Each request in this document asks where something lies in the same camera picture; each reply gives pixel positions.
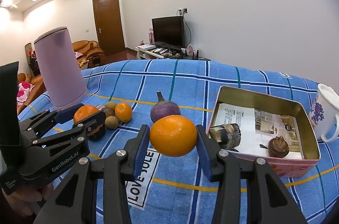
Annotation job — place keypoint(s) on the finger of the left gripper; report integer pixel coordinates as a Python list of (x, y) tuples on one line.
[(41, 123), (77, 135)]

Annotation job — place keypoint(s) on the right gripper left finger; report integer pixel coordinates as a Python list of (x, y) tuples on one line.
[(75, 198)]

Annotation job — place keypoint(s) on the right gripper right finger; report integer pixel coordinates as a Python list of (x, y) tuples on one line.
[(268, 200)]

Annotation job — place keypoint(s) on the large orange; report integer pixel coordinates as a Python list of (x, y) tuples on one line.
[(84, 112)]

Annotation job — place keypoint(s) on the green-brown longan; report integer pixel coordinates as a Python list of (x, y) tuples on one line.
[(111, 105), (111, 122)]

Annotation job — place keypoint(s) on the small orange mandarin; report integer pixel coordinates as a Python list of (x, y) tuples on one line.
[(123, 112)]

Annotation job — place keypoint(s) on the pink tin box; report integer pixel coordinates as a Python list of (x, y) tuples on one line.
[(286, 168)]

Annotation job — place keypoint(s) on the purple round turnip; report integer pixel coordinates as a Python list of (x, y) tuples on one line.
[(163, 108)]

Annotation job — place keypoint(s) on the person's left hand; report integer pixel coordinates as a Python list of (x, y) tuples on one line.
[(20, 200)]

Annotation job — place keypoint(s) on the pink floral cushion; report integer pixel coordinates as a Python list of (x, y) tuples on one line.
[(24, 90)]

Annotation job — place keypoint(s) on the lilac tall kettle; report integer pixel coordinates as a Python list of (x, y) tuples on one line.
[(59, 68)]

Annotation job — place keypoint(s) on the paper leaflet in tin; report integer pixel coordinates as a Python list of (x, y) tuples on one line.
[(258, 127)]

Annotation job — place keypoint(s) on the white floral mug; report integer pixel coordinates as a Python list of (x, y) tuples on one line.
[(324, 114)]

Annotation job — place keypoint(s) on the white TV stand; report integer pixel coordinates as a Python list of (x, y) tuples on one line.
[(149, 51)]

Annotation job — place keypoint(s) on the pink box beside TV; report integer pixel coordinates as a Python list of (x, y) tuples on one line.
[(151, 36)]

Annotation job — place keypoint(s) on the brown wooden door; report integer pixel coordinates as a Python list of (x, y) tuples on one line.
[(107, 17)]

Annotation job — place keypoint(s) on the black television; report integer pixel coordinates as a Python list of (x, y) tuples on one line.
[(169, 31)]

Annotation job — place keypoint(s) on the wall power socket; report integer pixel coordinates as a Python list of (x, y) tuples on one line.
[(182, 11)]

